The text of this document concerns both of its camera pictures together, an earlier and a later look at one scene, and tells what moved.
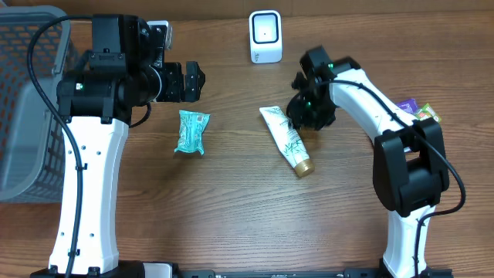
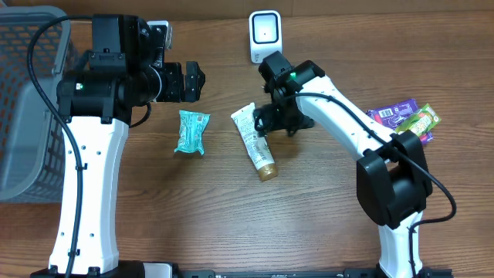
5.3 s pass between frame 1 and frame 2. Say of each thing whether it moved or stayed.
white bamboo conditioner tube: moved
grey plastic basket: stayed
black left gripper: stayed
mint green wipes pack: stayed
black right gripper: moved
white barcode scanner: stayed
